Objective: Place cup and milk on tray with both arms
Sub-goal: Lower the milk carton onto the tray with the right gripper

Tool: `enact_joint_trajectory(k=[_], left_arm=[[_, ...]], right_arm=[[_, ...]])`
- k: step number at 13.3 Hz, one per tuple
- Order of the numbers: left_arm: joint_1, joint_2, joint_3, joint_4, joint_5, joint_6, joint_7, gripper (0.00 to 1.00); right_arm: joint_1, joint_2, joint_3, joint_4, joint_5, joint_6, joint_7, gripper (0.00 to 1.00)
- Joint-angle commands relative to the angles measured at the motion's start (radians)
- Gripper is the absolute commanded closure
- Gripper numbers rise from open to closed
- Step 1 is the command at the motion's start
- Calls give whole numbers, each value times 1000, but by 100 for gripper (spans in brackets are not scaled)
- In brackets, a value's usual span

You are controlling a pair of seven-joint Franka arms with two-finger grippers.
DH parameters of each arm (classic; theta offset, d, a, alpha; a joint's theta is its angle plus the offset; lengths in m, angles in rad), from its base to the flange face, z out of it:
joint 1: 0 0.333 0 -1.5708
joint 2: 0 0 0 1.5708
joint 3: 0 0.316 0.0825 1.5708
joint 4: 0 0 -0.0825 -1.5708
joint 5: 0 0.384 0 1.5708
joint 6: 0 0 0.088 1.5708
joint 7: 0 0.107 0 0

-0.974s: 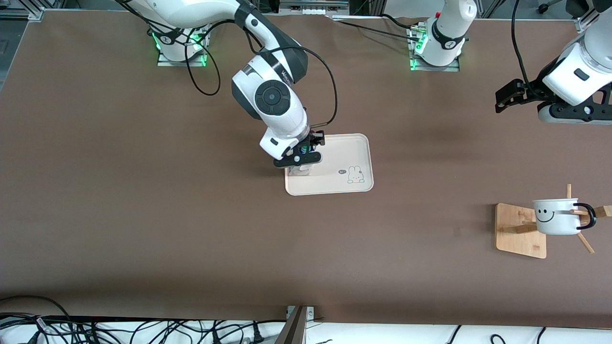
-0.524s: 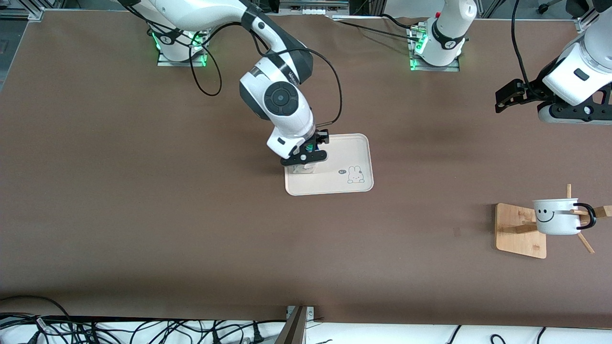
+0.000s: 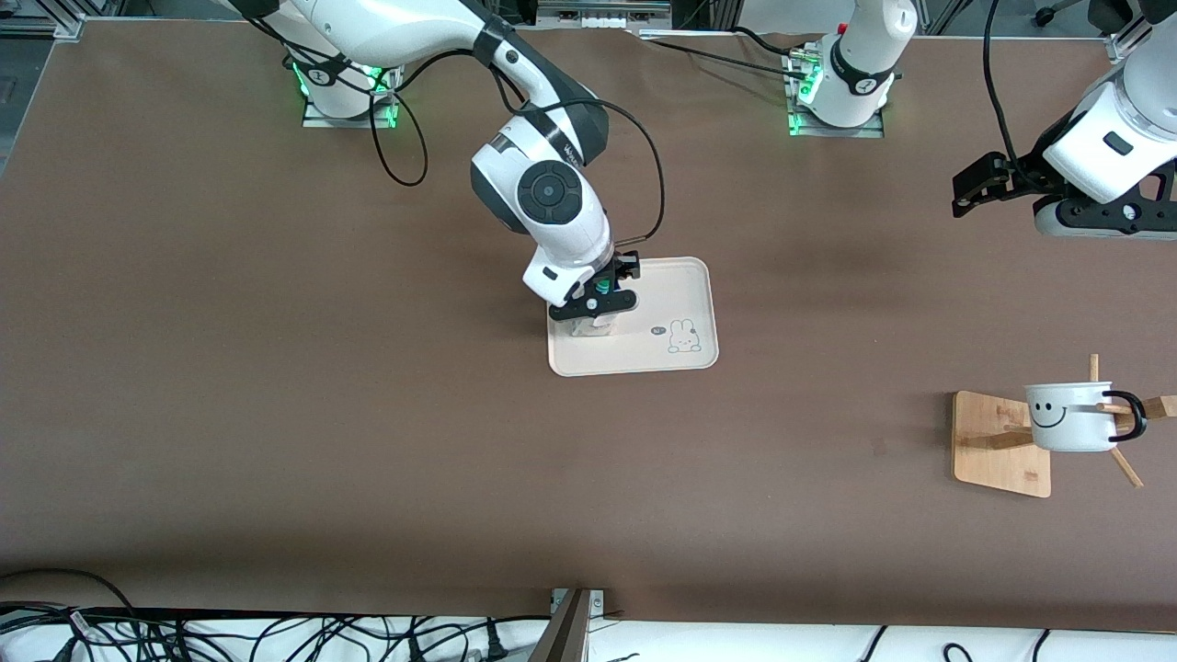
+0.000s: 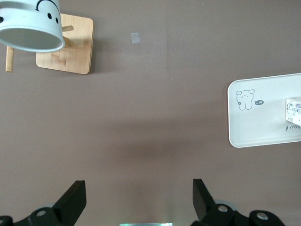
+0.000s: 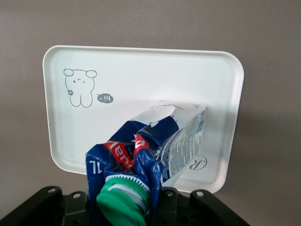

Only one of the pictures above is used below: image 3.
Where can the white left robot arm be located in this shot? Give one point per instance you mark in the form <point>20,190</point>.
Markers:
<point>874,37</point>

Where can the white smiley face mug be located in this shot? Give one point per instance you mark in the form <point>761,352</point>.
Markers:
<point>1071,428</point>

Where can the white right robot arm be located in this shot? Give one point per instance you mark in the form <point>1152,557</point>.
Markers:
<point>552,193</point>

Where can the cream tray with rabbit print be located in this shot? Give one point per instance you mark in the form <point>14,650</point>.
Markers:
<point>644,354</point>

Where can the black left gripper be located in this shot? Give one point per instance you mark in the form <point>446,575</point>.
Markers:
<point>1027,173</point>

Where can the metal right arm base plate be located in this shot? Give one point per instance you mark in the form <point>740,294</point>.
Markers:
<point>349,122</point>

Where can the aluminium post with bracket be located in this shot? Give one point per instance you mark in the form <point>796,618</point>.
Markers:
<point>565,634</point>

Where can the black chair caster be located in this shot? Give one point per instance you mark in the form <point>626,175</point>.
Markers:
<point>1042,17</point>

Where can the aluminium frame profile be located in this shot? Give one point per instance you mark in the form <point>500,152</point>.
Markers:
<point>37,28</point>
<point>1126,41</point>

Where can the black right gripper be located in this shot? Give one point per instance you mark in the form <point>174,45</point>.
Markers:
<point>618,268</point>

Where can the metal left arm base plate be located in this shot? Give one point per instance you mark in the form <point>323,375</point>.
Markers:
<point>837,132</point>

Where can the blue milk carton green cap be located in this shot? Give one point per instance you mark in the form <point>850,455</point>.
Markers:
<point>593,327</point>

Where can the grey power strip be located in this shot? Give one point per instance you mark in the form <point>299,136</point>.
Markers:
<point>602,17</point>

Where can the wooden mug stand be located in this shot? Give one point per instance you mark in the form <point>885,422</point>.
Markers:
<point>998,460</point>

